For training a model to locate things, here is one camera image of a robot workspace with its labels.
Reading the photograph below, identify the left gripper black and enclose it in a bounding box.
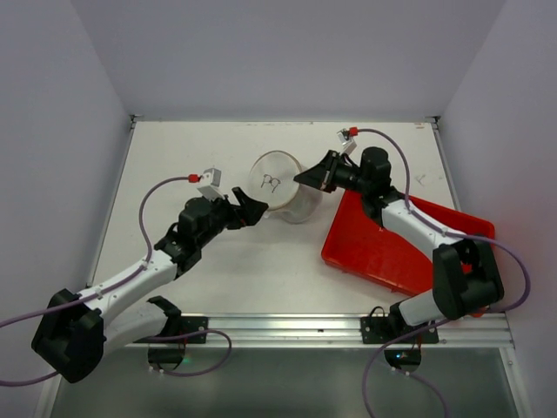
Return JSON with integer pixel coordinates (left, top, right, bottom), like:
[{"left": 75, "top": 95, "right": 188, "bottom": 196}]
[{"left": 196, "top": 185, "right": 266, "bottom": 247}]

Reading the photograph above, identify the white mesh laundry bag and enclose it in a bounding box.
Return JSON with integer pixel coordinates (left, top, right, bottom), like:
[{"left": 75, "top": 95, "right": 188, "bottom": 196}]
[{"left": 246, "top": 150, "right": 322, "bottom": 224}]

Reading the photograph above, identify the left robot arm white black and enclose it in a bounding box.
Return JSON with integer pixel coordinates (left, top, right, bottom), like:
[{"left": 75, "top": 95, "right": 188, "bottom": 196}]
[{"left": 31, "top": 187, "right": 268, "bottom": 383}]

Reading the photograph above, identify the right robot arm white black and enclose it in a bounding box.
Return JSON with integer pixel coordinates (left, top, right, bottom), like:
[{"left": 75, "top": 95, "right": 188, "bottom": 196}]
[{"left": 294, "top": 147, "right": 504, "bottom": 342}]

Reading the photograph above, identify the red plastic tray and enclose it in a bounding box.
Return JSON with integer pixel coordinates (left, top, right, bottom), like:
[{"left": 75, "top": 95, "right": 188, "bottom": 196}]
[{"left": 320, "top": 189, "right": 496, "bottom": 319}]

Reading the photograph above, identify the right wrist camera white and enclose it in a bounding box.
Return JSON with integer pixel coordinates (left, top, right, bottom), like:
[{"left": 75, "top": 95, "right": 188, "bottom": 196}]
[{"left": 337, "top": 127, "right": 359, "bottom": 155}]

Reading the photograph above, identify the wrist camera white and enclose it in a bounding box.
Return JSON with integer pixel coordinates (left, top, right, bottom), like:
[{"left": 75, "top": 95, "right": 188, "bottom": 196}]
[
  {"left": 197, "top": 168, "right": 224, "bottom": 201},
  {"left": 337, "top": 127, "right": 359, "bottom": 155}
]

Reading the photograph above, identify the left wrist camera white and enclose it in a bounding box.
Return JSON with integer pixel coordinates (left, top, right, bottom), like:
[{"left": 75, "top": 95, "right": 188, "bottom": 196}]
[{"left": 197, "top": 168, "right": 224, "bottom": 201}]

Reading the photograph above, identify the aluminium mounting rail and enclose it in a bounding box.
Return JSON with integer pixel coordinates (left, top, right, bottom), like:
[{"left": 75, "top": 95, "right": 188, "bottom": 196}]
[{"left": 117, "top": 313, "right": 514, "bottom": 349}]

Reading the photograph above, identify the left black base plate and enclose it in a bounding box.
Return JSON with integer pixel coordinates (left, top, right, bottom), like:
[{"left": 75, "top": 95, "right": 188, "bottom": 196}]
[{"left": 130, "top": 315, "right": 210, "bottom": 345}]

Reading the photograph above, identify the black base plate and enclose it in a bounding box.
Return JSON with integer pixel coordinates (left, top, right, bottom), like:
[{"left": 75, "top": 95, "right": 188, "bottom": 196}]
[
  {"left": 130, "top": 315, "right": 210, "bottom": 345},
  {"left": 359, "top": 316, "right": 440, "bottom": 345}
]

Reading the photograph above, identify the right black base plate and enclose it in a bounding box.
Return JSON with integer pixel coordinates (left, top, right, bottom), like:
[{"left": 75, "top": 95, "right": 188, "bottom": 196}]
[{"left": 359, "top": 316, "right": 440, "bottom": 345}]

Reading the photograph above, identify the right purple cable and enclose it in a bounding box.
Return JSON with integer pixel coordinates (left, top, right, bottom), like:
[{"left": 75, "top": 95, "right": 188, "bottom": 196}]
[{"left": 357, "top": 127, "right": 533, "bottom": 418}]

